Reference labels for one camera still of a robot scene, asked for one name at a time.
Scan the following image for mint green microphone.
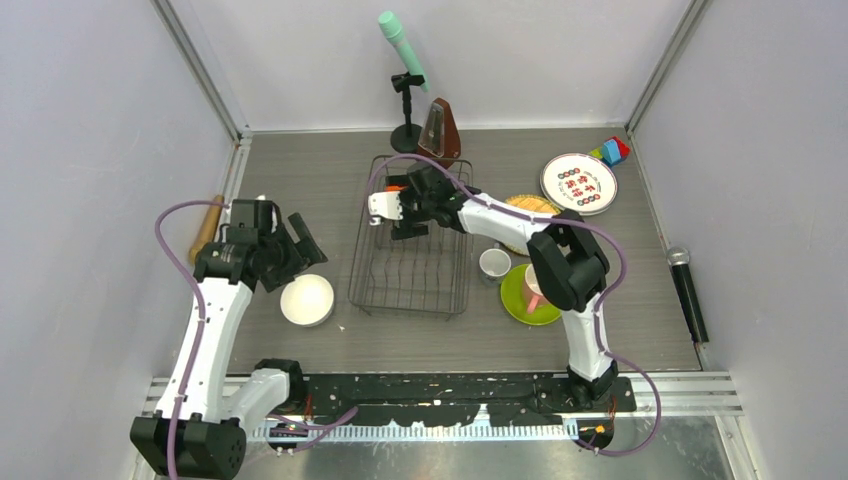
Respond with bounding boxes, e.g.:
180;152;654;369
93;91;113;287
377;11;429;92

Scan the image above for brown metronome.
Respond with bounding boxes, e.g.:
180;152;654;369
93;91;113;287
416;98;461;169

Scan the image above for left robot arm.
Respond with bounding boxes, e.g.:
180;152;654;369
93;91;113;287
130;199;328;479

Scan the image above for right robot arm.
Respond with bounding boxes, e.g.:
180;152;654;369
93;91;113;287
365;161;618;411

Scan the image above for small grey patterned mug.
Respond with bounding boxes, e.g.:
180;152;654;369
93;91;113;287
478;248;512;285

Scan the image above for wooden rolling pin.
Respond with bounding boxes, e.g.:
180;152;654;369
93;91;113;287
188;195;225;265

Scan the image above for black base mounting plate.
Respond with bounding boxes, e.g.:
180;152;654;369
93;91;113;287
271;373;636;429

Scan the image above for white printed round plate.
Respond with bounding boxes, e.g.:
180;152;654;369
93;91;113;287
540;153;619;216

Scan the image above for black wire dish rack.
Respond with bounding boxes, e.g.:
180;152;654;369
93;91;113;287
347;155;476;323

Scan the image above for woven bamboo plate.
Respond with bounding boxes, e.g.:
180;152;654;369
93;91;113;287
503;194;561;256

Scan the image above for black handheld microphone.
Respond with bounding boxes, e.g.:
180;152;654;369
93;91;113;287
667;246;709;343

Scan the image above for white bowl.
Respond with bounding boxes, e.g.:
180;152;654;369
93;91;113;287
279;274;335;327

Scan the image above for colourful toy blocks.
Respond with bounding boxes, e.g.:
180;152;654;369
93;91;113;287
588;136;631;168

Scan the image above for lime green plate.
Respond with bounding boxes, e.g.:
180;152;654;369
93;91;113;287
500;264;561;326

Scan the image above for pink mug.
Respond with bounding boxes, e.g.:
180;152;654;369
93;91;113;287
521;264;549;315

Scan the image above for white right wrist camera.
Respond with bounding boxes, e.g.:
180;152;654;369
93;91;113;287
366;191;404;226

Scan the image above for black microphone stand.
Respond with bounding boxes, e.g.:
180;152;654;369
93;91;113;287
390;72;424;153

